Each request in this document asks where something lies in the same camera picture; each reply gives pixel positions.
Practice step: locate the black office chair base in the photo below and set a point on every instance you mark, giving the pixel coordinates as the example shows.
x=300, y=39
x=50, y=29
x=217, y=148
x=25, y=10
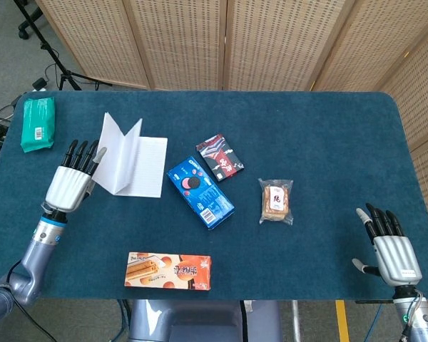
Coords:
x=30, y=21

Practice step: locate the black and red snack box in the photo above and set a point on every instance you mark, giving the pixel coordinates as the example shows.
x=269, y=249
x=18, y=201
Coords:
x=219, y=156

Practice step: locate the orange egg roll box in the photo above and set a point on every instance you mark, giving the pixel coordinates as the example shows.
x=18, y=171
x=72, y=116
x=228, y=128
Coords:
x=167, y=270

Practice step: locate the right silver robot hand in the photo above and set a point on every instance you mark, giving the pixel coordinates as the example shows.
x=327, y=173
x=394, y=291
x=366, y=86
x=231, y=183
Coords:
x=396, y=260

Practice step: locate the silver-blue robot torso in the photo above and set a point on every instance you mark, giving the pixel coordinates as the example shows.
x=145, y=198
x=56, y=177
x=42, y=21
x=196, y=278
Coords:
x=199, y=320

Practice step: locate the blue Oreo cookie box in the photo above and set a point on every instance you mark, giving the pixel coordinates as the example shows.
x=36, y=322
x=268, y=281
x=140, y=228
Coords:
x=199, y=192

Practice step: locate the bread in clear plastic bag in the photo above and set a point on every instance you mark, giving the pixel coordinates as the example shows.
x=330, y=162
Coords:
x=275, y=201

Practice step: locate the wooden rattan folding screen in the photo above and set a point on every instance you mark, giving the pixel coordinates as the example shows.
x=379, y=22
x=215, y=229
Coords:
x=235, y=39

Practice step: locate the white lined paper notebook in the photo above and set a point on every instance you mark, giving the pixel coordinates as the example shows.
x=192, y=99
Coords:
x=135, y=167

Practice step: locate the black tripod stand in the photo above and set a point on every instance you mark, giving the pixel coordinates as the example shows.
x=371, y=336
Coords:
x=53, y=53

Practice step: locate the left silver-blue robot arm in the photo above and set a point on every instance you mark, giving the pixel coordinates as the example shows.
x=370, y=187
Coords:
x=25, y=256

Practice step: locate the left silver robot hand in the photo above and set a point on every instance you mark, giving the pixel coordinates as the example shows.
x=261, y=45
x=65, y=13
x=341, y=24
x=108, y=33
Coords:
x=69, y=183

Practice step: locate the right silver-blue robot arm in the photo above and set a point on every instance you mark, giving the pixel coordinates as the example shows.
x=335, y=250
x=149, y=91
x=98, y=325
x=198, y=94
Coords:
x=413, y=317

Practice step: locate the dark blue table cloth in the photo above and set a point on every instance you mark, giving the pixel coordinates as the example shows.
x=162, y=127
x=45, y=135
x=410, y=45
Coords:
x=271, y=124

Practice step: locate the green tissue pack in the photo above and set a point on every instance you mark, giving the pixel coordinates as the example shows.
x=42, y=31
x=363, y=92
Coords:
x=38, y=123

